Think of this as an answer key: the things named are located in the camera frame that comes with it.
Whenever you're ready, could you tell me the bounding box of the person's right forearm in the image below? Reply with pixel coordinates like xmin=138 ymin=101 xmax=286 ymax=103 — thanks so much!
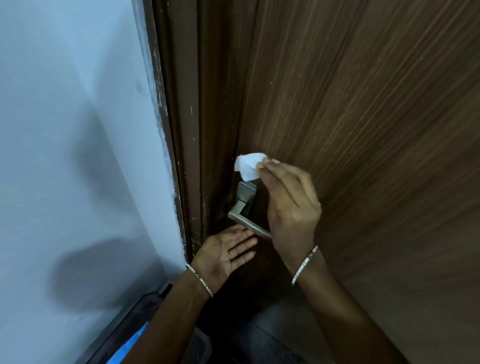
xmin=294 ymin=254 xmax=410 ymax=364

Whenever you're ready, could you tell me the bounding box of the silver studded bracelet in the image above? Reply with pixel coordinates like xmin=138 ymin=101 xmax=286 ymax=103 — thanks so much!
xmin=185 ymin=263 xmax=214 ymax=299
xmin=292 ymin=245 xmax=319 ymax=286

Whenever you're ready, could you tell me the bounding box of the dark brown door frame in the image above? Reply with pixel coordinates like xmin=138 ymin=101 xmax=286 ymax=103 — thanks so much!
xmin=142 ymin=0 xmax=259 ymax=263

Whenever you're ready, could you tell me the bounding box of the brown wooden door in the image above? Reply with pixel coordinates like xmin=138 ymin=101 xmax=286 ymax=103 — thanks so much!
xmin=232 ymin=0 xmax=480 ymax=364

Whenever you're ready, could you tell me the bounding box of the dark plastic bin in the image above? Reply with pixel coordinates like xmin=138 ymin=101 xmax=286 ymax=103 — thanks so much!
xmin=75 ymin=283 xmax=213 ymax=364

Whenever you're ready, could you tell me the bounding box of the person's right hand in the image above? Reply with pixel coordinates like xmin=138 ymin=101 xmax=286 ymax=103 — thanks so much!
xmin=256 ymin=158 xmax=323 ymax=277

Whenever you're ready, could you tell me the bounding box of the silver door handle lever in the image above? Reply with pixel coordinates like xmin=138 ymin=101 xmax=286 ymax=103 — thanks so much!
xmin=228 ymin=200 xmax=272 ymax=241

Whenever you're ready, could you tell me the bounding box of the dark metal handle plate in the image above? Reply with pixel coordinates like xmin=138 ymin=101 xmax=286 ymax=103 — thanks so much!
xmin=236 ymin=181 xmax=258 ymax=218

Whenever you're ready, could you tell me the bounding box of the person's left forearm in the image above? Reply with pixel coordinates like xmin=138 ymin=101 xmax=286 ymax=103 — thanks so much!
xmin=122 ymin=267 xmax=211 ymax=364

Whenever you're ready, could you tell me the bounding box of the person's left hand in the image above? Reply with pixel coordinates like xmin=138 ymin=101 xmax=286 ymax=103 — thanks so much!
xmin=190 ymin=224 xmax=259 ymax=297

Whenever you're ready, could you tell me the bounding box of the white tissue wipe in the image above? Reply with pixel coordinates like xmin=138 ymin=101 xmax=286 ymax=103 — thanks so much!
xmin=234 ymin=152 xmax=268 ymax=182

